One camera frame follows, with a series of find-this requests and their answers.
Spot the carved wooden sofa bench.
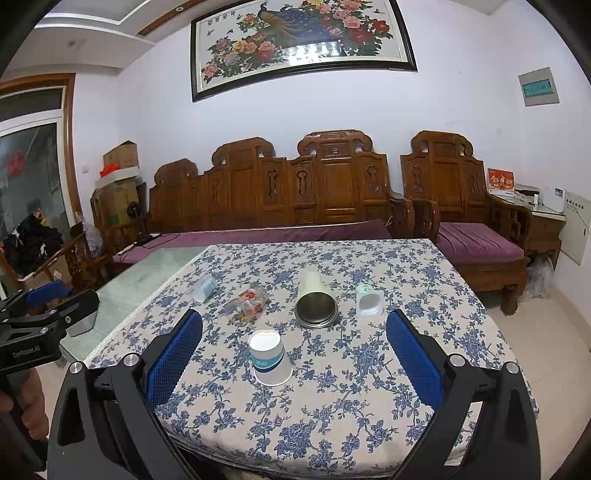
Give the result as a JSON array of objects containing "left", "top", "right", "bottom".
[{"left": 148, "top": 130, "right": 416, "bottom": 241}]

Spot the carved wooden armchair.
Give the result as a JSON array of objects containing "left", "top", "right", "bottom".
[{"left": 400, "top": 130, "right": 533, "bottom": 316}]

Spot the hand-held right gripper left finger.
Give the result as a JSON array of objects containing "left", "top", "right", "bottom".
[{"left": 47, "top": 308, "right": 204, "bottom": 480}]

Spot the clear plastic bag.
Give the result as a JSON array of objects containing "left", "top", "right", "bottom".
[
  {"left": 523, "top": 256, "right": 555, "bottom": 302},
  {"left": 73, "top": 211, "right": 103, "bottom": 257}
]

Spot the pile of black clothes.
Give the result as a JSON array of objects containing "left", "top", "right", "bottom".
[{"left": 2, "top": 212, "right": 65, "bottom": 278}]

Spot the wooden side table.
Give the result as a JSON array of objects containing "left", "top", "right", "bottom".
[{"left": 489, "top": 191, "right": 567, "bottom": 271}]

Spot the grey wall electrical box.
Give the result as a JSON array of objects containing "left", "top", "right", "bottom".
[{"left": 517, "top": 67, "right": 561, "bottom": 107}]

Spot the clear glass cup floral print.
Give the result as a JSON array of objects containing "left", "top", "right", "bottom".
[{"left": 224, "top": 285, "right": 270, "bottom": 328}]

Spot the white flat box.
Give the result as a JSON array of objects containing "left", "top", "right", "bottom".
[{"left": 99, "top": 165, "right": 141, "bottom": 188}]

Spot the white wall panel cabinet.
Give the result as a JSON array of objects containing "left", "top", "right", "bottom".
[{"left": 559, "top": 189, "right": 591, "bottom": 267}]

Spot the black desk fan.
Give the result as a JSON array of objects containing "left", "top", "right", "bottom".
[{"left": 126, "top": 200, "right": 163, "bottom": 246}]

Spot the small green white cup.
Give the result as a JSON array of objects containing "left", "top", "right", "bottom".
[{"left": 355, "top": 283, "right": 384, "bottom": 318}]

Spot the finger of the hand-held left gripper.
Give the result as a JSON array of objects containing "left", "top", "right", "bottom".
[
  {"left": 0, "top": 290, "right": 100, "bottom": 334},
  {"left": 0, "top": 280, "right": 75, "bottom": 318}
]

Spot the red paper door ornament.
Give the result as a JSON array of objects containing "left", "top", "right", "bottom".
[{"left": 5, "top": 150, "right": 27, "bottom": 177}]

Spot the purple armchair cushion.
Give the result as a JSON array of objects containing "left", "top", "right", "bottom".
[{"left": 436, "top": 222, "right": 525, "bottom": 264}]

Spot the red printed box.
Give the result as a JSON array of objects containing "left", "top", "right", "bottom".
[{"left": 488, "top": 168, "right": 516, "bottom": 193}]

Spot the small brown cardboard box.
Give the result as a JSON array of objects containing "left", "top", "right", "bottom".
[{"left": 102, "top": 141, "right": 140, "bottom": 171}]

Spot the blue floral tablecloth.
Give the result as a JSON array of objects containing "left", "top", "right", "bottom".
[{"left": 85, "top": 239, "right": 539, "bottom": 479}]

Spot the framed peacock flower painting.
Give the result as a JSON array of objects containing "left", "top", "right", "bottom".
[{"left": 190, "top": 0, "right": 419, "bottom": 103}]

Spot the wooden framed glass door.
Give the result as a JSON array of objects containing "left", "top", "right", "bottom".
[{"left": 0, "top": 73, "right": 82, "bottom": 234}]

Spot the long purple sofa cushion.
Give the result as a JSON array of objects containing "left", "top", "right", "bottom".
[{"left": 113, "top": 219, "right": 393, "bottom": 265}]

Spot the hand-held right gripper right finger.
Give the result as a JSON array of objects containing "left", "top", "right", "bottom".
[{"left": 386, "top": 309, "right": 542, "bottom": 480}]

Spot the white desktop device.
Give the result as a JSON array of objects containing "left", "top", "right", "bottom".
[{"left": 539, "top": 186, "right": 567, "bottom": 214}]

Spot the large brown cardboard box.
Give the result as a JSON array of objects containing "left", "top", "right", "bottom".
[{"left": 90, "top": 178, "right": 148, "bottom": 234}]

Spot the carved wooden side chair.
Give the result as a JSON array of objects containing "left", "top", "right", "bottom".
[{"left": 0, "top": 230, "right": 108, "bottom": 297}]

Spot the person's left hand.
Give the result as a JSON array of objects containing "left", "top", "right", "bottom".
[{"left": 0, "top": 368, "right": 49, "bottom": 431}]

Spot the cream steel tumbler cup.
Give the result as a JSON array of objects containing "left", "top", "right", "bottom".
[{"left": 294, "top": 270, "right": 339, "bottom": 330}]

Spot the white paper cup blue band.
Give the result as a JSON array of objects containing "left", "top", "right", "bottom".
[{"left": 248, "top": 329, "right": 294, "bottom": 387}]

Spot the clear plastic cup blue base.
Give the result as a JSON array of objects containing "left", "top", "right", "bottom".
[{"left": 190, "top": 274, "right": 219, "bottom": 304}]

